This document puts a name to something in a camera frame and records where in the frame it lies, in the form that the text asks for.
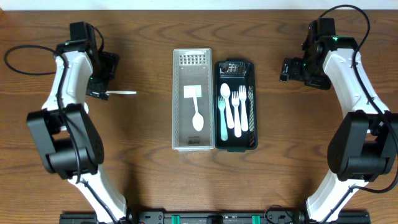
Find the white plastic spoon top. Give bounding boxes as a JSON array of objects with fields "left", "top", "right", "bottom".
[{"left": 106, "top": 90, "right": 137, "bottom": 95}]

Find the white plastic spoon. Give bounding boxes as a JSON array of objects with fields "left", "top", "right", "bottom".
[
  {"left": 106, "top": 90, "right": 137, "bottom": 95},
  {"left": 192, "top": 94, "right": 204, "bottom": 131}
]

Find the white plastic fork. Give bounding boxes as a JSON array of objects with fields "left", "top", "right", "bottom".
[
  {"left": 239, "top": 85, "right": 248, "bottom": 132},
  {"left": 231, "top": 91, "right": 242, "bottom": 138}
]

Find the pale pink plastic spoon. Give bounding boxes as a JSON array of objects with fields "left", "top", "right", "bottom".
[{"left": 220, "top": 83, "right": 234, "bottom": 129}]

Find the mint green plastic fork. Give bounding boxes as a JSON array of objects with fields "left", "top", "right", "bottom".
[{"left": 218, "top": 96, "right": 228, "bottom": 141}]

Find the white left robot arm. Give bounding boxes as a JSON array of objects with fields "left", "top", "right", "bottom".
[{"left": 27, "top": 40, "right": 128, "bottom": 223}]

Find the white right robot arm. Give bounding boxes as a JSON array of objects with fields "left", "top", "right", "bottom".
[{"left": 280, "top": 35, "right": 397, "bottom": 223}]

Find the black plastic basket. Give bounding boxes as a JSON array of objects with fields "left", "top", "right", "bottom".
[{"left": 213, "top": 58, "right": 258, "bottom": 152}]

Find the clear plastic basket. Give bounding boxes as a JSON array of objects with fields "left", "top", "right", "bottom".
[{"left": 172, "top": 48, "right": 215, "bottom": 152}]

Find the white label in basket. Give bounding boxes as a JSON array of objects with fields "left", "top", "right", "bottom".
[{"left": 183, "top": 85, "right": 201, "bottom": 98}]

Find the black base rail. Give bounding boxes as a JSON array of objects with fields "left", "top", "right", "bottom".
[{"left": 59, "top": 207, "right": 371, "bottom": 224}]

